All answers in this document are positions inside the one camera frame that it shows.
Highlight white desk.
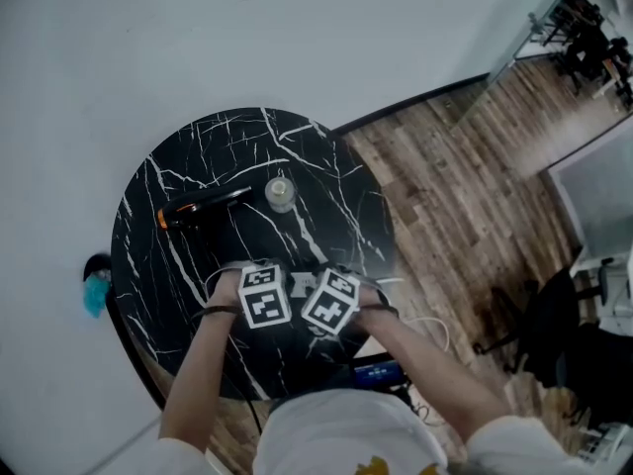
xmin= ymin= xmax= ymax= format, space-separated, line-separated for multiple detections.
xmin=568 ymin=252 xmax=633 ymax=338

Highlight person's left forearm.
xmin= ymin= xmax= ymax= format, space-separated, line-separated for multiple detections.
xmin=157 ymin=312 xmax=242 ymax=454

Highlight thin black cable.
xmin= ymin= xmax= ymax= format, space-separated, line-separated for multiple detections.
xmin=231 ymin=388 xmax=263 ymax=437

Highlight clear glass bottle gold cap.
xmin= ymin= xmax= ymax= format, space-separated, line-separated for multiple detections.
xmin=264 ymin=176 xmax=297 ymax=215

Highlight black and orange tool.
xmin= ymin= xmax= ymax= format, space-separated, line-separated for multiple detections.
xmin=156 ymin=185 xmax=254 ymax=232

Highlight white cable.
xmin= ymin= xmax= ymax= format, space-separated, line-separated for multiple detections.
xmin=376 ymin=276 xmax=451 ymax=354

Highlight person's right forearm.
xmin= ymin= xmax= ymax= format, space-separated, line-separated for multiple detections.
xmin=353 ymin=309 xmax=513 ymax=444

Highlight black metal rack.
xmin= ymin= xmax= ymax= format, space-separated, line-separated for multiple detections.
xmin=541 ymin=0 xmax=607 ymax=48

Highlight white cabinet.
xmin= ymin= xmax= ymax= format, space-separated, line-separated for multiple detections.
xmin=86 ymin=413 xmax=233 ymax=475

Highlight blue plastic bag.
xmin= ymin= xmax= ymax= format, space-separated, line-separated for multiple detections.
xmin=82 ymin=270 xmax=111 ymax=320

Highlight tangled black cables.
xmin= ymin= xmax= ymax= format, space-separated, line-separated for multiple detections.
xmin=409 ymin=396 xmax=449 ymax=428

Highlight glass door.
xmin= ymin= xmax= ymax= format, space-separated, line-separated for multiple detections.
xmin=487 ymin=0 xmax=585 ymax=86

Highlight black wrist strap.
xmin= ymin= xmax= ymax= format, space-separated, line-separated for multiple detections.
xmin=353 ymin=303 xmax=401 ymax=319
xmin=190 ymin=304 xmax=242 ymax=322

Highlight black office chair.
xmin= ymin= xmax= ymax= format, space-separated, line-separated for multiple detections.
xmin=472 ymin=264 xmax=580 ymax=373
xmin=523 ymin=322 xmax=633 ymax=429
xmin=558 ymin=27 xmax=633 ymax=98

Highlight person's right hand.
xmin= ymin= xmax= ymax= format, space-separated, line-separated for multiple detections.
xmin=355 ymin=284 xmax=389 ymax=312

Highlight white power strip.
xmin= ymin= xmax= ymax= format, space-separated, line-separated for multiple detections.
xmin=289 ymin=271 xmax=320 ymax=300

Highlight black waste bin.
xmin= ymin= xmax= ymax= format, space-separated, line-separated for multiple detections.
xmin=82 ymin=252 xmax=114 ymax=279

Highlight person's white shirt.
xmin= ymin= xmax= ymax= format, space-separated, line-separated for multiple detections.
xmin=147 ymin=388 xmax=594 ymax=475

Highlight frosted glass partition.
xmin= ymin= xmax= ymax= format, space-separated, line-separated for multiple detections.
xmin=546 ymin=129 xmax=633 ymax=261

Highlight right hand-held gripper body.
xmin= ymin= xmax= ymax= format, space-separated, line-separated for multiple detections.
xmin=300 ymin=268 xmax=382 ymax=336

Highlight person's left hand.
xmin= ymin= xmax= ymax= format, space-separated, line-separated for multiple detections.
xmin=210 ymin=269 xmax=242 ymax=312

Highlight black device with blue screen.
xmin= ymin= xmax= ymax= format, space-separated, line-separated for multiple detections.
xmin=353 ymin=358 xmax=407 ymax=390

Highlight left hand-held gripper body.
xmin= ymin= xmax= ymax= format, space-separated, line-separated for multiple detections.
xmin=220 ymin=260 xmax=293 ymax=331

